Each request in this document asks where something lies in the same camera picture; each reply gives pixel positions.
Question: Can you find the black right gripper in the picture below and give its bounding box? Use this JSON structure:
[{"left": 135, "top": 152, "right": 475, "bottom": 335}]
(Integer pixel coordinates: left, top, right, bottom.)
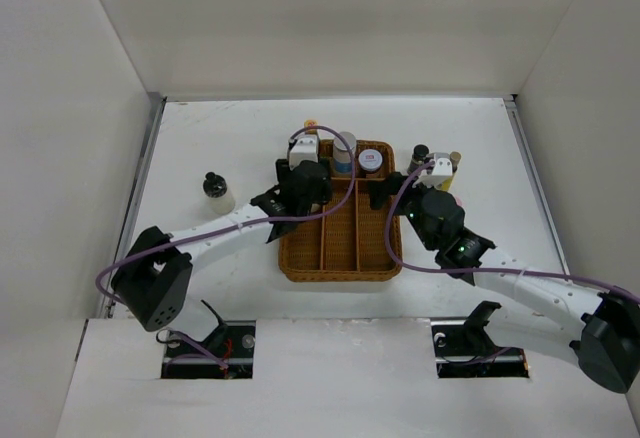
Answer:
[{"left": 366, "top": 172, "right": 441, "bottom": 252}]

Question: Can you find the white lid spice jar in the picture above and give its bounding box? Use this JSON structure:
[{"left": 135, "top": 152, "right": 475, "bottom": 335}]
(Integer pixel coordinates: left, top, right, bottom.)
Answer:
[{"left": 358, "top": 148, "right": 384, "bottom": 178}]

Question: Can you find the tall white pearl jar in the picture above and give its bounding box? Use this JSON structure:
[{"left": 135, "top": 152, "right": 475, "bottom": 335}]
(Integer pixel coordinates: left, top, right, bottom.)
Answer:
[{"left": 331, "top": 131, "right": 357, "bottom": 177}]

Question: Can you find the dark pepper spice bottle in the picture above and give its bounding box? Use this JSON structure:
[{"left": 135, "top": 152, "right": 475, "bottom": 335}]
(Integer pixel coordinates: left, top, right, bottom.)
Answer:
[{"left": 407, "top": 144, "right": 430, "bottom": 174}]

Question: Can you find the green label sauce bottle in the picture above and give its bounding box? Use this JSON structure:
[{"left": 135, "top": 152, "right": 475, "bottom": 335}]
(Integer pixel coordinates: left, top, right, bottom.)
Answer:
[{"left": 304, "top": 119, "right": 318, "bottom": 134}]

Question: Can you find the small black knob shaker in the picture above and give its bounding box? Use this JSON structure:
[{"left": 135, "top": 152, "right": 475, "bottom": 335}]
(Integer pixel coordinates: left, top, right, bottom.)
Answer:
[{"left": 202, "top": 172, "right": 236, "bottom": 215}]

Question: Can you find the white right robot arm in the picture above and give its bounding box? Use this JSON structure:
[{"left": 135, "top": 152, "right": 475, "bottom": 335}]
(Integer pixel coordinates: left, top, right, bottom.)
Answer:
[{"left": 368, "top": 172, "right": 639, "bottom": 394}]

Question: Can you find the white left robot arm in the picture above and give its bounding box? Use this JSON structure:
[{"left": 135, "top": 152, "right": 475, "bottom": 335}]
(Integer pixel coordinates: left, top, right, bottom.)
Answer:
[{"left": 112, "top": 159, "right": 332, "bottom": 357}]

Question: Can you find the brown wicker divided basket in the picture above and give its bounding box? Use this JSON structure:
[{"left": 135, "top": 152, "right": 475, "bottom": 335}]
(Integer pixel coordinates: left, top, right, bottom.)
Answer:
[{"left": 278, "top": 140, "right": 402, "bottom": 283}]

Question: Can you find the yellow label brown bottle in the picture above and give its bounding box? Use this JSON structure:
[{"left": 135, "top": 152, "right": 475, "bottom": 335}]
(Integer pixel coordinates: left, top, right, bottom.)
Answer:
[{"left": 441, "top": 151, "right": 462, "bottom": 191}]

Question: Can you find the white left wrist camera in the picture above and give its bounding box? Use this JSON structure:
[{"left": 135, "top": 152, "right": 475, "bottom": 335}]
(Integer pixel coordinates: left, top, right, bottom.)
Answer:
[{"left": 287, "top": 134, "right": 319, "bottom": 170}]

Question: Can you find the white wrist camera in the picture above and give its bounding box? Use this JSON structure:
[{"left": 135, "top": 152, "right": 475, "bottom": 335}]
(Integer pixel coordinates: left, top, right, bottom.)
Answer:
[
  {"left": 287, "top": 134, "right": 319, "bottom": 170},
  {"left": 418, "top": 152, "right": 451, "bottom": 191}
]

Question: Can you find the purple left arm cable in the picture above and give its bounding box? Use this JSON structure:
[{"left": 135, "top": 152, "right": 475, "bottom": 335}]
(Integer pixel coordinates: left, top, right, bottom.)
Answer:
[{"left": 94, "top": 125, "right": 358, "bottom": 359}]

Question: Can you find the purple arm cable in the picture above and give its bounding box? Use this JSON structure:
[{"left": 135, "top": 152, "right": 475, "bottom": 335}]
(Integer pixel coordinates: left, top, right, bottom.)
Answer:
[
  {"left": 383, "top": 160, "right": 640, "bottom": 304},
  {"left": 94, "top": 125, "right": 358, "bottom": 359}
]

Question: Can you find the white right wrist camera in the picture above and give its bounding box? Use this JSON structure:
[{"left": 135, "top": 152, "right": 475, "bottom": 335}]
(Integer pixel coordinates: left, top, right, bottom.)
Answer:
[{"left": 418, "top": 152, "right": 451, "bottom": 191}]

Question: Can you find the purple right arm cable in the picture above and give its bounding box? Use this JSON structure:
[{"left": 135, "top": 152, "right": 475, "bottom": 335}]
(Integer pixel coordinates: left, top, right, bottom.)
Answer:
[{"left": 383, "top": 160, "right": 640, "bottom": 304}]

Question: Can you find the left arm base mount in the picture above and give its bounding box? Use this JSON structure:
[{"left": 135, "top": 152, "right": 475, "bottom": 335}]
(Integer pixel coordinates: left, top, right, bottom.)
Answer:
[{"left": 156, "top": 300, "right": 257, "bottom": 380}]

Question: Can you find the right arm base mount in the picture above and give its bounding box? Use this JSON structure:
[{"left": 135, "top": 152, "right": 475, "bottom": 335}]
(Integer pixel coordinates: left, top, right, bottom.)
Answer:
[{"left": 431, "top": 301, "right": 529, "bottom": 379}]

